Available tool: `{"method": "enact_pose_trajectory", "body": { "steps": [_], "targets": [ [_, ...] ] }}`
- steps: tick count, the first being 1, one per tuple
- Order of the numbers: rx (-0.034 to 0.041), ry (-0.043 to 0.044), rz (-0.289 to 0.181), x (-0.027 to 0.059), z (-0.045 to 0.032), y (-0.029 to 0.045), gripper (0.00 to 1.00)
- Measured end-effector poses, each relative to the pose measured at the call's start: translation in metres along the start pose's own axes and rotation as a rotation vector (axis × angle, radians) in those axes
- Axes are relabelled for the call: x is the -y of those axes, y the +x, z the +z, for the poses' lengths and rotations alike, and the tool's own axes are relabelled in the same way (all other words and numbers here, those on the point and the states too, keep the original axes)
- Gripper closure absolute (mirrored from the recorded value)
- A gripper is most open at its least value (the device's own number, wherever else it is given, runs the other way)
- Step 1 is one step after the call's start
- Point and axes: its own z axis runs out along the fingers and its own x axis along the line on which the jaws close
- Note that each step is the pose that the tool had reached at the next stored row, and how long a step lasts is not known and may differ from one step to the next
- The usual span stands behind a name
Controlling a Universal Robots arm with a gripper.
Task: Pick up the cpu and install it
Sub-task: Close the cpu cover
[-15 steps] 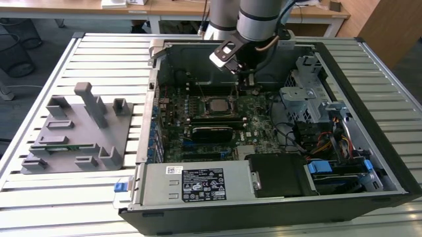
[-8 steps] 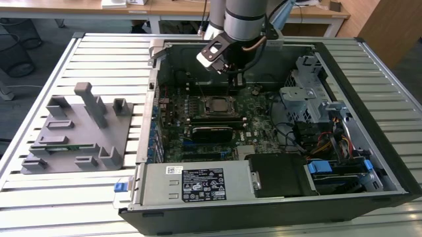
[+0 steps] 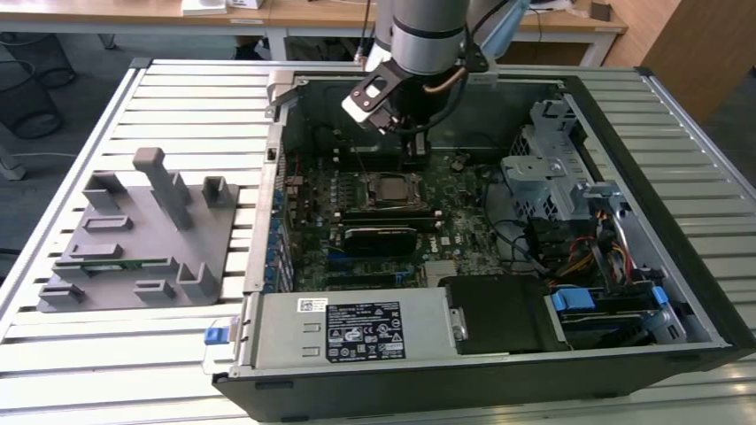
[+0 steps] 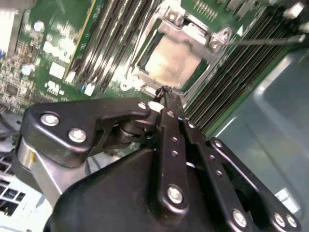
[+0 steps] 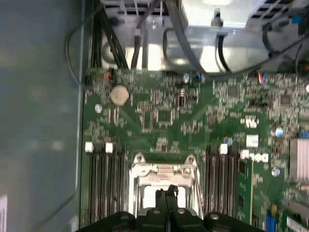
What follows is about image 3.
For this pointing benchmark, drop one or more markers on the silver-topped CPU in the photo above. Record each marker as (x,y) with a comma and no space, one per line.
(396,188)

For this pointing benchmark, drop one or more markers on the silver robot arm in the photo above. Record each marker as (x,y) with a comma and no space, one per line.
(428,35)

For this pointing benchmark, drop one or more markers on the CPU socket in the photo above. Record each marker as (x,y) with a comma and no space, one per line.
(364,195)

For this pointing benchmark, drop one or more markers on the coin cell battery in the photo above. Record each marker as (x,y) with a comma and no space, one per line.
(456,166)

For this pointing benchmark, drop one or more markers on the black RAM slot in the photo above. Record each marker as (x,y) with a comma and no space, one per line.
(346,162)
(346,152)
(346,167)
(390,213)
(346,157)
(390,217)
(390,226)
(390,221)

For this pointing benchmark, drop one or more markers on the pale blue teach pendant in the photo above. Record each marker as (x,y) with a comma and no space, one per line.
(502,35)

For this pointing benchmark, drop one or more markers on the green motherboard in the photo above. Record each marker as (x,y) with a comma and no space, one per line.
(472,212)

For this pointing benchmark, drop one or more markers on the silver drive cage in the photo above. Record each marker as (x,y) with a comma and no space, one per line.
(531,186)

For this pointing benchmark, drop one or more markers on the wooden desk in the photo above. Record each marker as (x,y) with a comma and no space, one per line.
(295,17)

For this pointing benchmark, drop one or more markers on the white box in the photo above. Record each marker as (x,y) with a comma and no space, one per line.
(204,8)
(246,4)

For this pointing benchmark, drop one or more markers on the silver heatsink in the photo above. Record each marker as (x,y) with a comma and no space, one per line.
(442,271)

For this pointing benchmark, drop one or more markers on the small brown box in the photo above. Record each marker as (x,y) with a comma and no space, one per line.
(600,11)

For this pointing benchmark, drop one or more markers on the black expansion slot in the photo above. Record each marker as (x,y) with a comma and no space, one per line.
(360,280)

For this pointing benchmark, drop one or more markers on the grey parts rack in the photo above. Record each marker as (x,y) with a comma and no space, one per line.
(212,239)

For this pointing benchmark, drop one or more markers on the wooden cabinet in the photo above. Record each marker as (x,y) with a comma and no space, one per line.
(696,53)

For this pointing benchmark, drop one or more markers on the silver power supply unit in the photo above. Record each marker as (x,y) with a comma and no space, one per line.
(283,319)

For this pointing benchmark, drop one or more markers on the small blue plastic latch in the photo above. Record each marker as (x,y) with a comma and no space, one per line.
(659,299)

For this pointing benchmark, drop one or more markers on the blue case release latch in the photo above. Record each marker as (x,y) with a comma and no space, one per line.
(215,335)

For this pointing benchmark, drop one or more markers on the green RAM stick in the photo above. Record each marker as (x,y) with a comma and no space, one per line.
(112,265)

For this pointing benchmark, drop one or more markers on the black mesh bin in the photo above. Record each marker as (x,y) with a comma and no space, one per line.
(30,106)
(47,57)

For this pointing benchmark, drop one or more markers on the black PC case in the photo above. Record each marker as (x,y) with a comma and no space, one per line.
(414,394)

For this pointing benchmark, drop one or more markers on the silver disk bay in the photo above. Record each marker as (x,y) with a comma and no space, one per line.
(667,327)

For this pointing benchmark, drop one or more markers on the grey floor object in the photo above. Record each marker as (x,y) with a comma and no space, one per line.
(12,166)

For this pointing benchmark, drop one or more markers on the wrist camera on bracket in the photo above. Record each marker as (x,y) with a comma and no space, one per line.
(370,95)

